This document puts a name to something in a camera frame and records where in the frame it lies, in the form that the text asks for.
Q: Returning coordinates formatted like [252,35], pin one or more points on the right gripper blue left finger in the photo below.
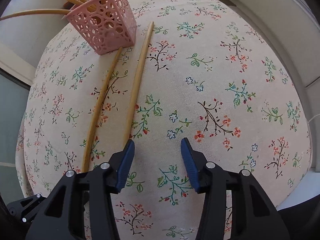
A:
[61,215]

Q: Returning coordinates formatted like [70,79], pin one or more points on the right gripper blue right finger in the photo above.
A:
[253,214]

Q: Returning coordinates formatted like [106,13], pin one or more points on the floral tablecloth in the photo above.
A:
[208,76]

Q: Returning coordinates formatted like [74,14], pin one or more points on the pink perforated utensil basket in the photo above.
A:
[106,25]

